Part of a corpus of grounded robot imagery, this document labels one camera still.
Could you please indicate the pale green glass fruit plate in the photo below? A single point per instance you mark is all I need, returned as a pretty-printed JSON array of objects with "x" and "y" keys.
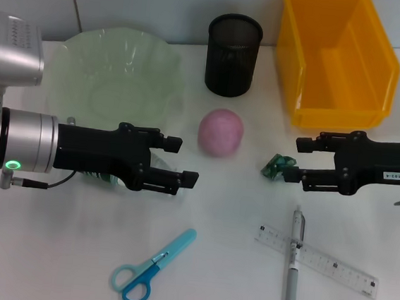
[{"x": 122, "y": 78}]

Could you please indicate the blue sheathed scissors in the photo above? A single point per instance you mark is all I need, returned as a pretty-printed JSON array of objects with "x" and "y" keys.
[{"x": 155, "y": 262}]

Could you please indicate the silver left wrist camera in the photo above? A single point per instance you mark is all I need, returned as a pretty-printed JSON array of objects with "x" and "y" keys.
[{"x": 15, "y": 58}]

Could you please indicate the transparent plastic ruler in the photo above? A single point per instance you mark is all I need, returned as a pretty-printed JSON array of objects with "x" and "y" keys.
[{"x": 337, "y": 268}]

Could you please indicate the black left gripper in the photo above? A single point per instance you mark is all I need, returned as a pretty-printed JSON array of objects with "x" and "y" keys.
[{"x": 94, "y": 147}]

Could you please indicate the green plastic wrapper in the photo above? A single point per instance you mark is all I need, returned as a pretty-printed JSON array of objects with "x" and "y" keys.
[{"x": 276, "y": 166}]

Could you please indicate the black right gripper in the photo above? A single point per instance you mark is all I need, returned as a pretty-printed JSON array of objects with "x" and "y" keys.
[{"x": 379, "y": 163}]

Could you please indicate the yellow plastic bin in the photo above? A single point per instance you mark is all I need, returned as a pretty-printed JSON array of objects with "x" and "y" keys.
[{"x": 344, "y": 82}]

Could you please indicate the clear green-label water bottle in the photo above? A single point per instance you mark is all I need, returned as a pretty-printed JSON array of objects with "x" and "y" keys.
[{"x": 98, "y": 178}]

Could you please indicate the black mesh pen holder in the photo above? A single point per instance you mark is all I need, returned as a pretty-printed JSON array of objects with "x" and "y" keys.
[{"x": 231, "y": 64}]

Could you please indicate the pink peach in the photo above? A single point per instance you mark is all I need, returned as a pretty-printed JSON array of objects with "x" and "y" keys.
[{"x": 220, "y": 132}]

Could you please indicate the grey retractable pen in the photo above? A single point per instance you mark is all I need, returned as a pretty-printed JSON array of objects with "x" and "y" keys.
[{"x": 293, "y": 279}]

